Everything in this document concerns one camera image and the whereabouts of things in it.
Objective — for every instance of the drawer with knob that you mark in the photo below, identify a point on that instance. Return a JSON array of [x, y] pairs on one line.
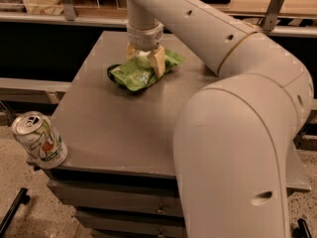
[[117, 197], [133, 224]]

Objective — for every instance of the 7up soda can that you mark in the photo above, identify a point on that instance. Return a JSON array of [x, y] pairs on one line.
[[37, 135]]

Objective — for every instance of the grey metal bracket left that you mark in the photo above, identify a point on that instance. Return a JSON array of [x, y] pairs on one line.
[[69, 10]]

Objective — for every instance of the grey drawer cabinet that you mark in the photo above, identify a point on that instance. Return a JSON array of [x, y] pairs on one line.
[[116, 137]]

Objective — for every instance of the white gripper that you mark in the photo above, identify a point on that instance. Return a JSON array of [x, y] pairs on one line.
[[145, 39]]

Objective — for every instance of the black bar lower left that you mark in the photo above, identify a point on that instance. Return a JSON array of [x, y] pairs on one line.
[[21, 198]]

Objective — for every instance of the green rice chip bag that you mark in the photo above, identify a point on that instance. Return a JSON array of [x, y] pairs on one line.
[[137, 74]]

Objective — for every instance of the black bar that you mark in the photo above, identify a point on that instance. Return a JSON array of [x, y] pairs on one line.
[[21, 198], [302, 230]]

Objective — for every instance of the black bar lower right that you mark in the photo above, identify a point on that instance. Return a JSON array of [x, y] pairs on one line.
[[302, 230]]

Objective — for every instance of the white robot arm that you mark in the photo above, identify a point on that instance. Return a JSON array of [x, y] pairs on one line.
[[232, 138]]

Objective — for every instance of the grey metal bracket right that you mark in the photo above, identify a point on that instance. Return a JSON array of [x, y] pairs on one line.
[[269, 20]]

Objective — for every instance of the grey metal bracket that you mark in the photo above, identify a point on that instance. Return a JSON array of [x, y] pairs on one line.
[[269, 20], [69, 10]]

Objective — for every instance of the top drawer with knob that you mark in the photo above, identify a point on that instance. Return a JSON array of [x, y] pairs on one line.
[[117, 197]]

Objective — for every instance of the grey bench left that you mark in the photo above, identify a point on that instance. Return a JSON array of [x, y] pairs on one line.
[[32, 91]]

